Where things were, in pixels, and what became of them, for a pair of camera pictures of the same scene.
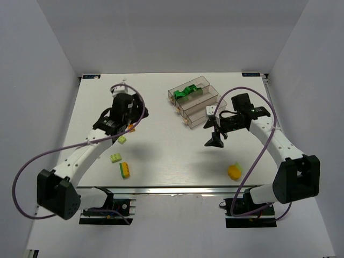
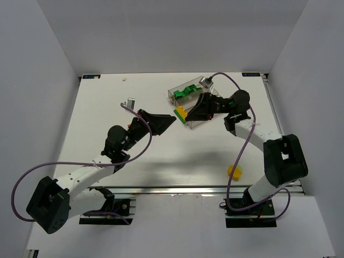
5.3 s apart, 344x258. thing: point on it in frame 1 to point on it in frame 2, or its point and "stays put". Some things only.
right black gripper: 216,127 to 209,106
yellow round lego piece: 234,172 stays put
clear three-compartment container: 196,100 stays put
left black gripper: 137,108 to 145,121
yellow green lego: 124,170 to 181,113
